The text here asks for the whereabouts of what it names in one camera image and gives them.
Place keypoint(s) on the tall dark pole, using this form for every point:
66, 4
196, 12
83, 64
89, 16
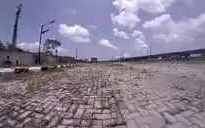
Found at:
15, 25

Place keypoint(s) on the grey brick paved ground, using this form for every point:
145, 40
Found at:
100, 100

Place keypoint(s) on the long grey wall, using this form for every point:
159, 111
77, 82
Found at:
16, 58

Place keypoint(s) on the black and white kerb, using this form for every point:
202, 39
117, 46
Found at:
33, 68

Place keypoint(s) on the long elevated road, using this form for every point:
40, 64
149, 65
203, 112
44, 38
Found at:
176, 55

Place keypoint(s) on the tree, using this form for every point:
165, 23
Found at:
51, 45

